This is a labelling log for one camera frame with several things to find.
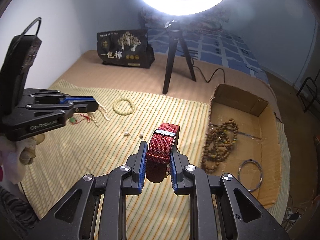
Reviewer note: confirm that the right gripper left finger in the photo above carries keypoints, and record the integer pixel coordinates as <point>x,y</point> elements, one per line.
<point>137,162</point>

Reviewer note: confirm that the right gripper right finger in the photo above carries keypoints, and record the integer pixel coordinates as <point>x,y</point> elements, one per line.
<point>181,184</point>

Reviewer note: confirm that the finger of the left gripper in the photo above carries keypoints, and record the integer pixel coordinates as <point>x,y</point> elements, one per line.
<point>61,99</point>
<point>80,107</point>

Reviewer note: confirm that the green jade red-cord pendant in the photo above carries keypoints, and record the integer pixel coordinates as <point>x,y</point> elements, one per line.
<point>78,118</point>

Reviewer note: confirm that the red strap wristwatch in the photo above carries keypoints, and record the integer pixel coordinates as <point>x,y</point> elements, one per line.
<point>160,149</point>

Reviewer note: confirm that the brown wooden bead mala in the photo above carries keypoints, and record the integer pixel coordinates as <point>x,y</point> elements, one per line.
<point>218,145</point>

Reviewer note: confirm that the silver metal bangle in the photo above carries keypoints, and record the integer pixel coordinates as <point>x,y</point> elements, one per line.
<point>250,174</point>

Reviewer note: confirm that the left gloved hand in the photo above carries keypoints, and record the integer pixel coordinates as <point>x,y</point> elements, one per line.
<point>16,156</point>

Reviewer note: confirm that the tan bed sheet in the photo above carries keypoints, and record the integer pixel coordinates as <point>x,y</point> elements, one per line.
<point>88,71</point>

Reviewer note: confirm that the cardboard box tray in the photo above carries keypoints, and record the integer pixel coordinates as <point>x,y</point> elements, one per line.
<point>257,137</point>

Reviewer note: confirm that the black snack bag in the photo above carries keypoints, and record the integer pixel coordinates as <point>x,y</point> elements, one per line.
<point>125,48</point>

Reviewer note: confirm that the black tripod stand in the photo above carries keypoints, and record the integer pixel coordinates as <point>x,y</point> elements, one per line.
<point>175,35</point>

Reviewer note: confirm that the blue plaid blanket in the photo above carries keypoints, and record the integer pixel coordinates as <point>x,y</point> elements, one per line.
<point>224,49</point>

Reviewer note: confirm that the black metal rack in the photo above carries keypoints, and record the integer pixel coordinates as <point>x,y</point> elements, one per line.
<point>309,96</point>

